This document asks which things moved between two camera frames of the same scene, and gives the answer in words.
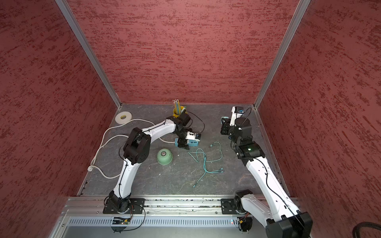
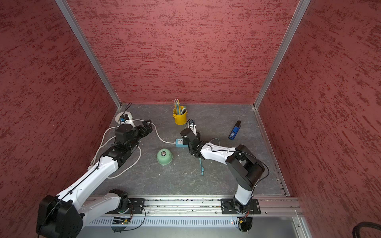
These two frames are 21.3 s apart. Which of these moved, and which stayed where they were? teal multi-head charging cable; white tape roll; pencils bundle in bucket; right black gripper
Moved: right black gripper; teal multi-head charging cable
Stayed: pencils bundle in bucket; white tape roll
